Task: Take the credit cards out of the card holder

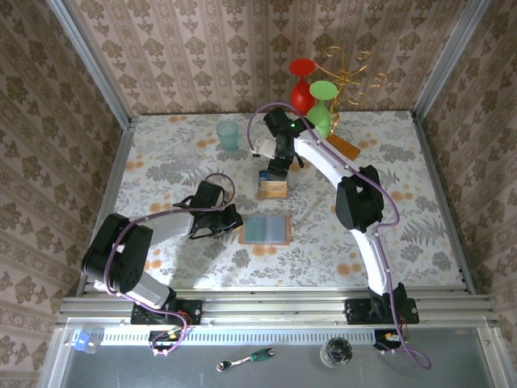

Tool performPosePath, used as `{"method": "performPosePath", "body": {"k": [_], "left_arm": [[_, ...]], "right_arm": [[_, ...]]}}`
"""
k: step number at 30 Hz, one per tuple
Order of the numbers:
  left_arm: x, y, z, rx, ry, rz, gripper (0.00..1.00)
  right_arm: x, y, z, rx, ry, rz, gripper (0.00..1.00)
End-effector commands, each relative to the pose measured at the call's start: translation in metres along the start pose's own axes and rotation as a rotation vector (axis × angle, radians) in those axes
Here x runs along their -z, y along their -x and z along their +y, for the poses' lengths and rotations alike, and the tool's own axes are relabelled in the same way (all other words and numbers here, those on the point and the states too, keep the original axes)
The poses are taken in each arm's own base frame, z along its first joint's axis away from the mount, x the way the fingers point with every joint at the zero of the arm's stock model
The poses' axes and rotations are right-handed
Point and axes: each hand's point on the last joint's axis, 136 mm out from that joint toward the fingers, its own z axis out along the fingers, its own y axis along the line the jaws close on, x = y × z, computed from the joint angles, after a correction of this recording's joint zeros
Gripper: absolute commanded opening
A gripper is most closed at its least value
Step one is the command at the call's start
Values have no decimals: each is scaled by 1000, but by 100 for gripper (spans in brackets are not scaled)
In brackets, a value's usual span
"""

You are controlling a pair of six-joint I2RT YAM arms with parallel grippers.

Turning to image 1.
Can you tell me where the clear acrylic card organizer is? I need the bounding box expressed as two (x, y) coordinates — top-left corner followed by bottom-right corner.
(254, 161), (290, 202)

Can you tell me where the teal plastic tumbler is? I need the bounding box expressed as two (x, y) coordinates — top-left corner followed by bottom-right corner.
(215, 120), (240, 153)

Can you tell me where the green wine glass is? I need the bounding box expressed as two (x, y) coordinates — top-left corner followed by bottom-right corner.
(305, 79), (339, 138)

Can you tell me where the clear glass cup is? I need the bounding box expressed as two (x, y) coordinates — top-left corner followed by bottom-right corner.
(172, 141), (199, 167)

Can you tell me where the red wine glass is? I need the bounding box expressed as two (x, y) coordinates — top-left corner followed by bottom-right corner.
(288, 57), (317, 116)

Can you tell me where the aluminium mounting beam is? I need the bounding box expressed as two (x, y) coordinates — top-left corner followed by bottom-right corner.
(56, 287), (502, 329)

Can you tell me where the black connector block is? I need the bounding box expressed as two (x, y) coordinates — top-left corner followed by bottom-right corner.
(147, 329), (187, 356)
(373, 329), (405, 352)

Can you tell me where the clear glass jar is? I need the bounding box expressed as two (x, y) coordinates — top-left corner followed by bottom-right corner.
(319, 337), (353, 369)

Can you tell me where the small blue white box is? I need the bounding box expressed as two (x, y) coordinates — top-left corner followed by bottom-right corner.
(72, 331), (102, 355)

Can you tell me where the grey metal shelf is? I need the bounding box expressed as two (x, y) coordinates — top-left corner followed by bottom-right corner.
(38, 317), (517, 388)

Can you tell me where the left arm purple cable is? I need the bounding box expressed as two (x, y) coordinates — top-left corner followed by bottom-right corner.
(103, 172), (237, 357)

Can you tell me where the gold wire rack wooden base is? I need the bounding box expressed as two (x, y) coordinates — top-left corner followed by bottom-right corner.
(313, 44), (391, 162)

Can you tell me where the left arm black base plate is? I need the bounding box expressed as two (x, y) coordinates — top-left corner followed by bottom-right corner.
(129, 299), (203, 327)

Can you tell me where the aluminium side rail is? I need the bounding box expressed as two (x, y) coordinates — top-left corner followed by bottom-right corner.
(74, 116), (137, 298)
(410, 111), (478, 295)

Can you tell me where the perforated cable duct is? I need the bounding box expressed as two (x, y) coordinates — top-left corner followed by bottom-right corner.
(100, 329), (379, 347)

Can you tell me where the ratchet wrench green handle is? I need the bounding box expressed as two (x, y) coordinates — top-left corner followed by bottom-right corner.
(216, 347), (276, 373)

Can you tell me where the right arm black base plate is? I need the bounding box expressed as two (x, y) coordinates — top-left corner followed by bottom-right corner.
(344, 297), (420, 326)

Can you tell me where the aluminium frame post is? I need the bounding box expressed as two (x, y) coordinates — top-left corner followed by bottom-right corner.
(44, 0), (134, 129)
(411, 0), (492, 122)

